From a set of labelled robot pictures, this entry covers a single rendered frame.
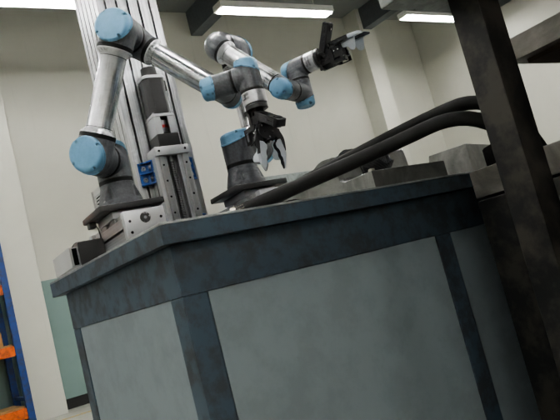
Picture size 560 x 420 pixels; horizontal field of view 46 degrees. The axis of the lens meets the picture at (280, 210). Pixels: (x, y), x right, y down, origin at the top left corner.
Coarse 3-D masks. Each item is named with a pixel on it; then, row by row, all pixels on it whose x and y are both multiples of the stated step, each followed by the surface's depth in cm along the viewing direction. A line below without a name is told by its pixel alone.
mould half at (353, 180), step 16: (400, 160) 181; (352, 176) 170; (368, 176) 158; (384, 176) 159; (400, 176) 162; (416, 176) 165; (432, 176) 168; (304, 192) 179; (320, 192) 174; (336, 192) 168
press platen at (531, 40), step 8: (552, 16) 134; (536, 24) 137; (544, 24) 135; (552, 24) 134; (528, 32) 138; (536, 32) 137; (544, 32) 136; (552, 32) 134; (512, 40) 142; (520, 40) 140; (528, 40) 139; (536, 40) 137; (544, 40) 136; (552, 40) 134; (520, 48) 140; (528, 48) 139; (536, 48) 138; (544, 48) 138; (520, 56) 141; (528, 56) 141
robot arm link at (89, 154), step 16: (112, 16) 210; (128, 16) 211; (96, 32) 210; (112, 32) 208; (128, 32) 211; (112, 48) 210; (128, 48) 213; (112, 64) 211; (96, 80) 212; (112, 80) 211; (96, 96) 211; (112, 96) 212; (96, 112) 210; (112, 112) 213; (96, 128) 210; (112, 128) 215; (80, 144) 208; (96, 144) 207; (112, 144) 213; (80, 160) 208; (96, 160) 207; (112, 160) 215; (96, 176) 217
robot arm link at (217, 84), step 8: (224, 72) 206; (200, 80) 208; (208, 80) 206; (216, 80) 205; (224, 80) 205; (200, 88) 207; (208, 88) 206; (216, 88) 205; (224, 88) 205; (232, 88) 206; (208, 96) 207; (216, 96) 207; (224, 96) 208; (232, 96) 214
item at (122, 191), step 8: (128, 176) 224; (104, 184) 222; (112, 184) 221; (120, 184) 221; (128, 184) 223; (104, 192) 221; (112, 192) 220; (120, 192) 220; (128, 192) 221; (136, 192) 225; (104, 200) 220; (112, 200) 219; (120, 200) 219; (128, 200) 220; (136, 200) 222
